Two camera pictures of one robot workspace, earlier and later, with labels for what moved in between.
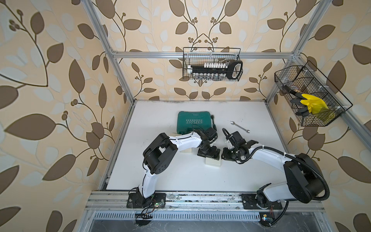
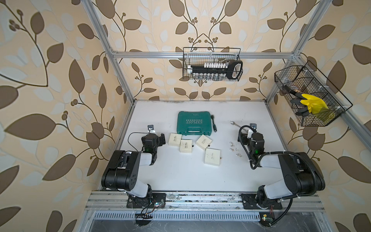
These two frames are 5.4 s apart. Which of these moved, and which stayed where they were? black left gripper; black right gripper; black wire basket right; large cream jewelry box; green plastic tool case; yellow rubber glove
Moved: black right gripper; black left gripper
Stayed: large cream jewelry box; black wire basket right; green plastic tool case; yellow rubber glove
